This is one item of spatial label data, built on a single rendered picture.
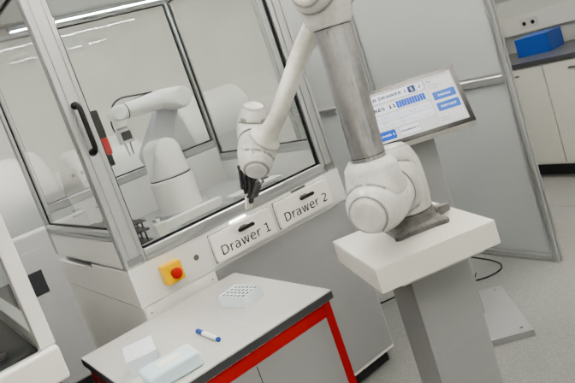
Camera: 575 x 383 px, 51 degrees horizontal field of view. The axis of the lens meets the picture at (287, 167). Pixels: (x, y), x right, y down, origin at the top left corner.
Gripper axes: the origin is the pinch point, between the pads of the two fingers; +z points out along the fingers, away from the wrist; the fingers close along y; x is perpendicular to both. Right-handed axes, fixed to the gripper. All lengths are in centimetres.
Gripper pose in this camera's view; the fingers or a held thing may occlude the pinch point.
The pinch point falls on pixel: (249, 201)
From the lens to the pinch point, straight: 221.7
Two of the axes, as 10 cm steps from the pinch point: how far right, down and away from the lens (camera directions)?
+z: -0.7, 7.9, 6.0
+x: -7.6, 3.5, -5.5
